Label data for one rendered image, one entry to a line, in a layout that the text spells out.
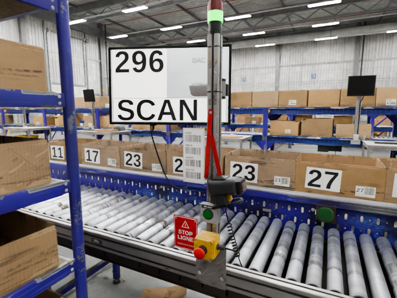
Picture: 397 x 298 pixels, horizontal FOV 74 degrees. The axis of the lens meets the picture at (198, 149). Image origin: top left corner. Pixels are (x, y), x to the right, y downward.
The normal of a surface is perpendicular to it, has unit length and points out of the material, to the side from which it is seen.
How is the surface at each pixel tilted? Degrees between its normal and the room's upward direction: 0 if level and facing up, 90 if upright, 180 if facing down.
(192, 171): 90
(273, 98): 90
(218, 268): 90
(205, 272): 90
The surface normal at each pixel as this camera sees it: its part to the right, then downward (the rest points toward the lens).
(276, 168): -0.44, 0.14
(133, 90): -0.11, 0.07
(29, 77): 0.89, 0.08
